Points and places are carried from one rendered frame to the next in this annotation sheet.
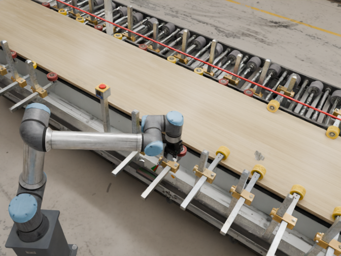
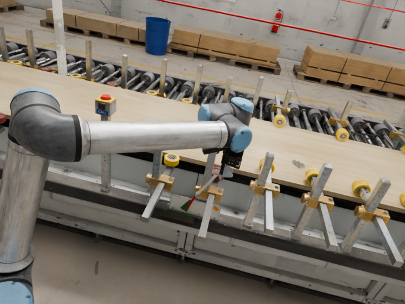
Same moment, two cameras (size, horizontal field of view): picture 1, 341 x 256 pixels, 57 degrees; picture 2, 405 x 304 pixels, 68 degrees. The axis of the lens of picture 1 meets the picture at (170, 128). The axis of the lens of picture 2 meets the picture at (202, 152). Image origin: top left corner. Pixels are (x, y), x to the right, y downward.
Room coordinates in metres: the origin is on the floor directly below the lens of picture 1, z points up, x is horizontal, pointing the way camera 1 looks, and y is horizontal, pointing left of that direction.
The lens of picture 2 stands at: (0.26, 0.55, 1.77)
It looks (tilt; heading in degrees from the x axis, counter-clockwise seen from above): 31 degrees down; 335
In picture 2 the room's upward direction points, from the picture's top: 11 degrees clockwise
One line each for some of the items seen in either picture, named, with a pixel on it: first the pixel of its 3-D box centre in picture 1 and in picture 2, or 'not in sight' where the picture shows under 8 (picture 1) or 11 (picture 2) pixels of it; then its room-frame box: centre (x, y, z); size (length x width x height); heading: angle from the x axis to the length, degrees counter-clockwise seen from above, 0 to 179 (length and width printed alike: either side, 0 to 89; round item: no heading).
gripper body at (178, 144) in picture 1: (173, 145); (232, 152); (1.18, -0.03, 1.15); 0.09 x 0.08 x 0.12; 60
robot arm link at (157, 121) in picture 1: (152, 125); (216, 117); (1.15, 0.09, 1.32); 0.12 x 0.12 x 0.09; 10
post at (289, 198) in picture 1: (276, 219); (361, 219); (0.92, -0.64, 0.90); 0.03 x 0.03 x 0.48; 60
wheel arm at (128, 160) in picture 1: (135, 153); (160, 189); (1.34, 0.22, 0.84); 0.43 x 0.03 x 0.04; 150
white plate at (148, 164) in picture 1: (159, 171); (194, 207); (1.28, 0.05, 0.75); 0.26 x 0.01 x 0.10; 60
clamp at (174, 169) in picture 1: (169, 163); (208, 192); (1.28, -0.01, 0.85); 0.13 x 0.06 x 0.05; 60
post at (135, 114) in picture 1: (135, 136); (156, 166); (1.41, 0.22, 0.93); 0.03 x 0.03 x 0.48; 60
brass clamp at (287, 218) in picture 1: (282, 217); (370, 214); (0.91, -0.66, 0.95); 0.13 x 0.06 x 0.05; 60
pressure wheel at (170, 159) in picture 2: not in sight; (170, 164); (1.51, 0.12, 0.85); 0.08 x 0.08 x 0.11
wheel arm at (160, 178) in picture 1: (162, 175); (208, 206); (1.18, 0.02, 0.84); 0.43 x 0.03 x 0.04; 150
